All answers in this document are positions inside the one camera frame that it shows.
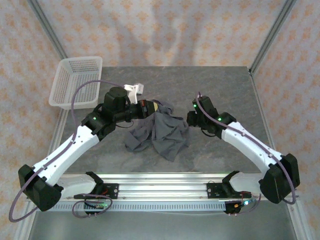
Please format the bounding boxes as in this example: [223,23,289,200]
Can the grey-blue t-shirt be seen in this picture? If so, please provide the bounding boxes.
[123,99,191,163]

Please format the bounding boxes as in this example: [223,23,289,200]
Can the white perforated plastic basket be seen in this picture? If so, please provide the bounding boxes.
[48,56,104,111]

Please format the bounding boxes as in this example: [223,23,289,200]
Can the orange patterned white backdrop curtain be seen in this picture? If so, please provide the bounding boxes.
[0,0,320,240]

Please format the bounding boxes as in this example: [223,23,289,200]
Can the small green circuit board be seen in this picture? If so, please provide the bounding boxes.
[83,201,112,218]
[223,199,256,216]

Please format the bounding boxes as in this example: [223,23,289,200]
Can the grey metal lower panel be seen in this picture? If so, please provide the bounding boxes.
[27,211,300,240]

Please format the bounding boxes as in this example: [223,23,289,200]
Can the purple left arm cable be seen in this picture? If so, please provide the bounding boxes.
[8,79,127,223]

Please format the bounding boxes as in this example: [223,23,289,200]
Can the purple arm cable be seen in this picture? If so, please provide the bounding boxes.
[196,91,300,216]
[8,79,127,223]

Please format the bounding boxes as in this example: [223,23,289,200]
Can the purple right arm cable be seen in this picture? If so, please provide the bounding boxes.
[196,91,300,216]

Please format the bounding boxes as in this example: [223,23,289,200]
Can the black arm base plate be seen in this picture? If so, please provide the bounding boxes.
[74,183,120,200]
[206,183,252,200]

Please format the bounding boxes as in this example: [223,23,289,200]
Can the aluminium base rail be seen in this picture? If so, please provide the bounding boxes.
[26,172,300,202]

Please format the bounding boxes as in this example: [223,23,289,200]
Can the slotted grey cable duct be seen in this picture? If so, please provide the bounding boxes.
[37,201,227,213]

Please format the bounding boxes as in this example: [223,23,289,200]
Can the aluminium frame post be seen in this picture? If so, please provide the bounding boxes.
[248,0,298,76]
[26,0,68,60]

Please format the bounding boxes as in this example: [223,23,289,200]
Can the aluminium table side frame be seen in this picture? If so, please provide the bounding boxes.
[248,71,315,240]

